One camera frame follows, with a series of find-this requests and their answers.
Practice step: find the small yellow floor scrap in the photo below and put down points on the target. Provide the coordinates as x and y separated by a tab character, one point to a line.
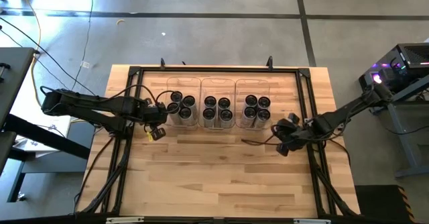
120	21

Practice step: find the black computer case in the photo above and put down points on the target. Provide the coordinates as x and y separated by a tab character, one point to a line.
414	54

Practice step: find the clear tape piece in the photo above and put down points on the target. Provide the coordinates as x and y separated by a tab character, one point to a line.
84	64

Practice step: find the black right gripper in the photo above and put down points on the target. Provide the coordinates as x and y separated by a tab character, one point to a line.
295	133

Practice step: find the white edge bracket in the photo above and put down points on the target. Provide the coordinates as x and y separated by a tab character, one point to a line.
124	220
311	221

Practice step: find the white flat box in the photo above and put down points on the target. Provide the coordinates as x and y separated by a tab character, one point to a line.
50	133

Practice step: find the black desk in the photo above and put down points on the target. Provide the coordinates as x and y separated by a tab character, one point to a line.
13	69

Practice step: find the yellow gripper label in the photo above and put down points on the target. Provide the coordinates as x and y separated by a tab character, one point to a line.
149	137

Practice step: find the clear plastic bin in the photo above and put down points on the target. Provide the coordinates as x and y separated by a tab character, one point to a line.
218	84
182	83
253	84

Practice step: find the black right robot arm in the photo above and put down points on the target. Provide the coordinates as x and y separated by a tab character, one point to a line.
342	115

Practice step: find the black box hazard stripes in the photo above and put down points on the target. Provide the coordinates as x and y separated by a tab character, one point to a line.
378	204

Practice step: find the black frame clamp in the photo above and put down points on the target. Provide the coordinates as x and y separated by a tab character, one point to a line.
269	61
162	63

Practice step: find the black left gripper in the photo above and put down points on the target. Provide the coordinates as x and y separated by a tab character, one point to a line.
152	115

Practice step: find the grey metal stand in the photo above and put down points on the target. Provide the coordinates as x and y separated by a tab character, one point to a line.
399	95

